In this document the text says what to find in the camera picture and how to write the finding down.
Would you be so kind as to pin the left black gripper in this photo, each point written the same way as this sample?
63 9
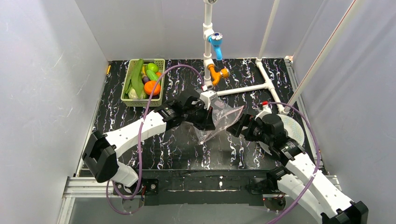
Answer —
203 115

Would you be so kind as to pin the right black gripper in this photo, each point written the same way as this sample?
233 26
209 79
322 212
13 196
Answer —
242 125

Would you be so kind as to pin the clear zip top bag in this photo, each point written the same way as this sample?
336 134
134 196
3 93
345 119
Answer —
223 116

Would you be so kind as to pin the green plastic basket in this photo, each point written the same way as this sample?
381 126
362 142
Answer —
156 100

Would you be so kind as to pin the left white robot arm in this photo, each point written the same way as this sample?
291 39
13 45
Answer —
102 151

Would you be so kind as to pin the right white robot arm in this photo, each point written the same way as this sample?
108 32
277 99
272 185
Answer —
298 177

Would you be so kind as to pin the white round perforated plate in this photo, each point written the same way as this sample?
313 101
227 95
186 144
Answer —
293 130

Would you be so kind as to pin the orange faucet valve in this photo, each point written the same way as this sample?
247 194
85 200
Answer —
217 75

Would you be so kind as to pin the orange toy fruit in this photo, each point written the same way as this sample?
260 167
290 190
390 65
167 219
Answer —
150 88

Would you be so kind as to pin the green lime toy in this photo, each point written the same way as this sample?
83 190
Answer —
153 67

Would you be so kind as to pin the blue faucet valve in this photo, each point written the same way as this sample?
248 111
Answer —
215 40

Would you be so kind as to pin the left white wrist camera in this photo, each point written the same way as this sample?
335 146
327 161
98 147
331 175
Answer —
208 98

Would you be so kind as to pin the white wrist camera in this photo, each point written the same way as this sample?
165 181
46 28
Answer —
264 110
208 98

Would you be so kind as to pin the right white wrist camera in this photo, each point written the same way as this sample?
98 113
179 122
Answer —
264 110

